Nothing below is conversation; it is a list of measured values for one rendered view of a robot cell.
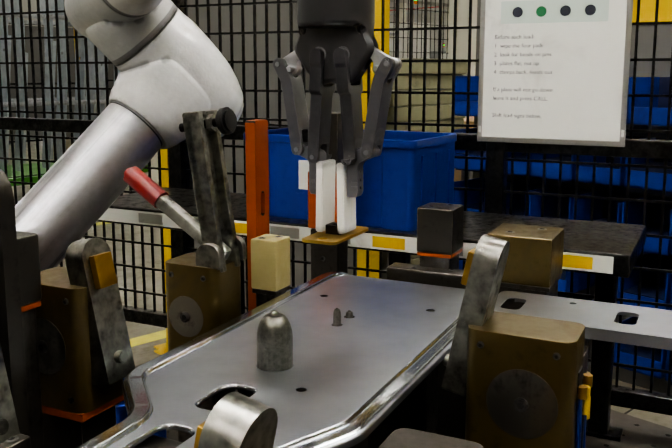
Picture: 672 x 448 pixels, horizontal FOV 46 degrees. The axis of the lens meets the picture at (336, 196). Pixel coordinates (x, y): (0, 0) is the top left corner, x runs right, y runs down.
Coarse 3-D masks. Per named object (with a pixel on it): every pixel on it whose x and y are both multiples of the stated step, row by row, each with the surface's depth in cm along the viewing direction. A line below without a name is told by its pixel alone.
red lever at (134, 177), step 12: (132, 168) 90; (132, 180) 89; (144, 180) 89; (144, 192) 89; (156, 192) 89; (156, 204) 89; (168, 204) 88; (168, 216) 88; (180, 216) 88; (192, 216) 89; (192, 228) 87; (228, 252) 86
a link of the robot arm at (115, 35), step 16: (64, 0) 120; (80, 0) 113; (96, 0) 111; (80, 16) 116; (96, 16) 113; (112, 16) 112; (128, 16) 112; (144, 16) 115; (160, 16) 117; (80, 32) 121; (96, 32) 116; (112, 32) 115; (128, 32) 115; (144, 32) 116; (112, 48) 117; (128, 48) 116
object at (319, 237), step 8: (328, 224) 80; (336, 224) 80; (320, 232) 80; (328, 232) 80; (336, 232) 79; (352, 232) 80; (360, 232) 81; (304, 240) 77; (312, 240) 77; (320, 240) 76; (328, 240) 76; (336, 240) 76; (344, 240) 77
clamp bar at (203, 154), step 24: (192, 120) 84; (216, 120) 83; (192, 144) 84; (216, 144) 86; (192, 168) 85; (216, 168) 87; (216, 192) 87; (216, 216) 85; (216, 240) 85; (240, 264) 88
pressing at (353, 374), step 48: (336, 288) 95; (384, 288) 95; (432, 288) 95; (240, 336) 78; (336, 336) 78; (384, 336) 78; (432, 336) 78; (144, 384) 65; (192, 384) 66; (240, 384) 66; (288, 384) 66; (336, 384) 66; (384, 384) 66; (144, 432) 57; (192, 432) 58; (288, 432) 57; (336, 432) 58
